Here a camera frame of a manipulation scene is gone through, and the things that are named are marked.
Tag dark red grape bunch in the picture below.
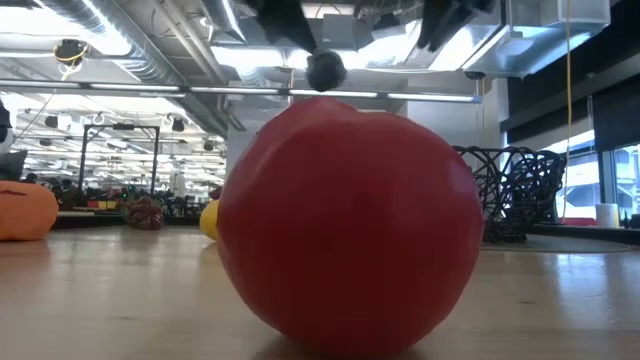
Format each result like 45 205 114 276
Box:
123 195 166 231

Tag yellow hanging cable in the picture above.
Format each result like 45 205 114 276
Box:
563 0 572 224

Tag dark green avocado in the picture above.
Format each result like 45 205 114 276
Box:
305 49 348 93

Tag orange fruit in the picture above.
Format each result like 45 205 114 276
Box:
0 179 60 243

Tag white paper roll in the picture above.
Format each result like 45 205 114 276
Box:
594 202 621 229

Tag black ceiling camera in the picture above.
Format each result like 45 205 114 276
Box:
52 38 90 69

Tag red apple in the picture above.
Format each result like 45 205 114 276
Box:
216 95 486 359

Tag black gantry frame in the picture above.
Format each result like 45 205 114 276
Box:
78 123 161 197

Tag yellow lemon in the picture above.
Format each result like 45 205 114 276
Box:
199 199 222 242

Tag long ceiling light bar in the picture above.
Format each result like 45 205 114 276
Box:
0 78 482 104

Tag black wire basket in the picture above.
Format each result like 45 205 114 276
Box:
452 145 569 245

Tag silver ventilation duct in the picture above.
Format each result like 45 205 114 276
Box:
39 0 231 136

